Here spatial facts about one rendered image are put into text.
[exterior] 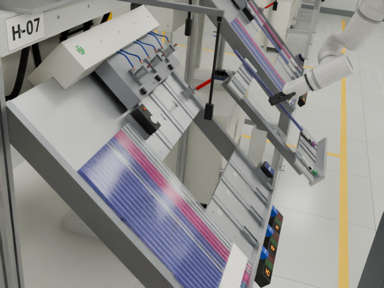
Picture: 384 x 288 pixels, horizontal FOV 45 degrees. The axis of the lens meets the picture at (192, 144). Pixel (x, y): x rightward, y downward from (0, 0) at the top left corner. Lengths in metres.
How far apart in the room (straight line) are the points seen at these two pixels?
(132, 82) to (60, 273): 0.58
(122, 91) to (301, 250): 1.64
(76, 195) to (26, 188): 0.80
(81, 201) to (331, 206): 2.20
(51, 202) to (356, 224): 1.84
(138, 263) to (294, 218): 1.88
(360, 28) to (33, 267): 1.28
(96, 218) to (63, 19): 0.42
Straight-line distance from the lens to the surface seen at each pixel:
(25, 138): 0.98
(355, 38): 1.72
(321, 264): 2.54
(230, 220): 1.34
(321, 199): 3.04
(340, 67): 1.81
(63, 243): 1.51
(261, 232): 1.42
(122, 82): 1.20
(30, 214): 1.65
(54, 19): 1.02
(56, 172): 0.98
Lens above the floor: 1.59
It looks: 28 degrees down
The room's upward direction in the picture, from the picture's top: 6 degrees clockwise
